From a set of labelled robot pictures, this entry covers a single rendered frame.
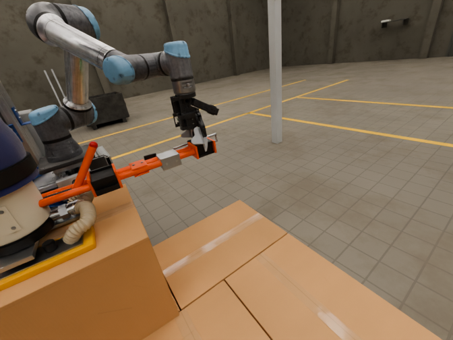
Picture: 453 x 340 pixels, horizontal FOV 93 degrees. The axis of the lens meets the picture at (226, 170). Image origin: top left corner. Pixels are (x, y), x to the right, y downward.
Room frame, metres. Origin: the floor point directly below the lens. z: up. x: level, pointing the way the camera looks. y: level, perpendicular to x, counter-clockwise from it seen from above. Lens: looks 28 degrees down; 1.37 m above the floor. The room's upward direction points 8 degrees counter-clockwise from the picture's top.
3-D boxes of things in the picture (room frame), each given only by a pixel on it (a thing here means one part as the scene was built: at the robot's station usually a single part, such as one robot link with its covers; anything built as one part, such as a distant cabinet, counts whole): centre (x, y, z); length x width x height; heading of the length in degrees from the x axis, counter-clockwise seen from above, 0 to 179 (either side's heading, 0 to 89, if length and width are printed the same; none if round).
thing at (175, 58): (0.79, 0.11, 1.37); 0.09 x 0.08 x 0.11; 60
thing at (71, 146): (1.03, 0.77, 1.09); 0.15 x 0.15 x 0.10
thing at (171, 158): (0.73, 0.20, 1.07); 0.07 x 0.07 x 0.04; 28
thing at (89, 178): (0.63, 0.39, 1.07); 0.10 x 0.08 x 0.06; 28
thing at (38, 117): (1.03, 0.77, 1.20); 0.13 x 0.12 x 0.14; 150
